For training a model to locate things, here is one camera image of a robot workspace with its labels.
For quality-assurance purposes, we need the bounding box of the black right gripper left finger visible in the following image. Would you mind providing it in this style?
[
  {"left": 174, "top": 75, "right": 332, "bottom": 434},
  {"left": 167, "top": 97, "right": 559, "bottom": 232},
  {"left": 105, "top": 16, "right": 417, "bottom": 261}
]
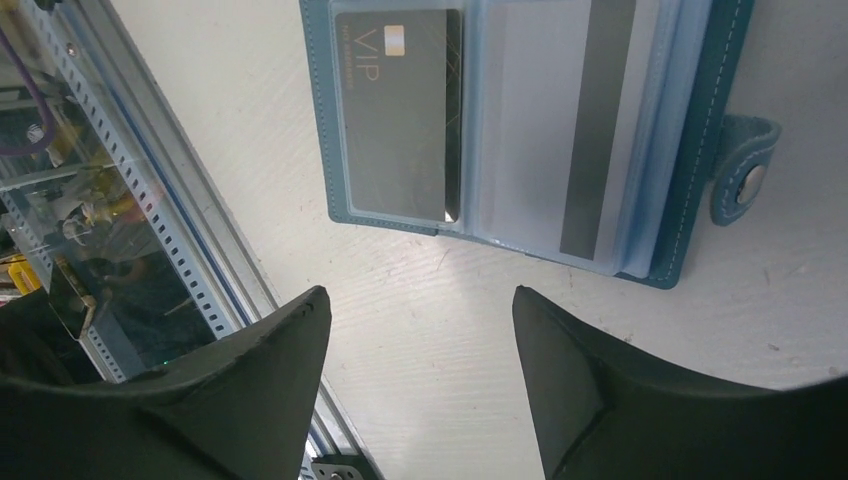
[{"left": 1, "top": 286, "right": 332, "bottom": 479}]

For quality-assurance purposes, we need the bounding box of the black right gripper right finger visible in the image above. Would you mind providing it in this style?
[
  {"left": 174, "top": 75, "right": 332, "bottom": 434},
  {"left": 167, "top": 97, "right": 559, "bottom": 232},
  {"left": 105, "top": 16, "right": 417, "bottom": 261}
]
[{"left": 512, "top": 286, "right": 847, "bottom": 479}]

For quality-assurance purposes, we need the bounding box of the teal leather card holder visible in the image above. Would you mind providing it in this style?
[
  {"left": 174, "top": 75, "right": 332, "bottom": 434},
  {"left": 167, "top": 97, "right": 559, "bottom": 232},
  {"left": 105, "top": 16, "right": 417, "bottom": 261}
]
[{"left": 300, "top": 1, "right": 781, "bottom": 289}]

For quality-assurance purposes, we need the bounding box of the silver credit card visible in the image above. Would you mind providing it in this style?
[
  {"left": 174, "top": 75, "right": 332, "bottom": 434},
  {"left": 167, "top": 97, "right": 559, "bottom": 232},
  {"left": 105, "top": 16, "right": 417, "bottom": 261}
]
[{"left": 335, "top": 8, "right": 463, "bottom": 223}]

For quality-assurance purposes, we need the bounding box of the aluminium front frame rail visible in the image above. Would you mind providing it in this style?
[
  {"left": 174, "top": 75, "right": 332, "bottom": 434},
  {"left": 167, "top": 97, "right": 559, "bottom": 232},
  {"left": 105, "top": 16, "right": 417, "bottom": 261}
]
[{"left": 66, "top": 0, "right": 386, "bottom": 480}]

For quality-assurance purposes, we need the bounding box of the white slotted cable duct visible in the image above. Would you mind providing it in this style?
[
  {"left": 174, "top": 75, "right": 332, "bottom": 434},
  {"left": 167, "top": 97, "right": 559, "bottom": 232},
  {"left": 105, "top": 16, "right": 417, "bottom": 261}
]
[{"left": 19, "top": 0, "right": 240, "bottom": 339}]

